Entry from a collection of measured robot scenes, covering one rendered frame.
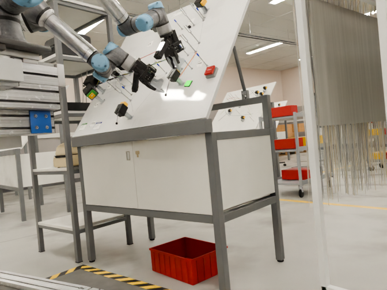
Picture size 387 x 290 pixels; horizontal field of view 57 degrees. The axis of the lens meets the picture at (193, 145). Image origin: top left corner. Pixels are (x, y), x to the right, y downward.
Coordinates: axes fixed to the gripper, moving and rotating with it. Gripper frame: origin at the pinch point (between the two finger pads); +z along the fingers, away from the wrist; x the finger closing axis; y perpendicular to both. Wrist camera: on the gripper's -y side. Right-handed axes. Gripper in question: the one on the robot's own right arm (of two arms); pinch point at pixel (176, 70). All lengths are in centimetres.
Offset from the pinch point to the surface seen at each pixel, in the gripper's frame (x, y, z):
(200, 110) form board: -26.8, -14.5, 14.2
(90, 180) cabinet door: 65, -53, 54
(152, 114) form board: 8.7, -19.9, 16.8
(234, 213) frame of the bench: -40, -27, 65
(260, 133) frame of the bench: -28, 18, 48
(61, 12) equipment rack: 127, 10, -44
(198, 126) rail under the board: -29.9, -21.1, 18.9
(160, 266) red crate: 5, -59, 97
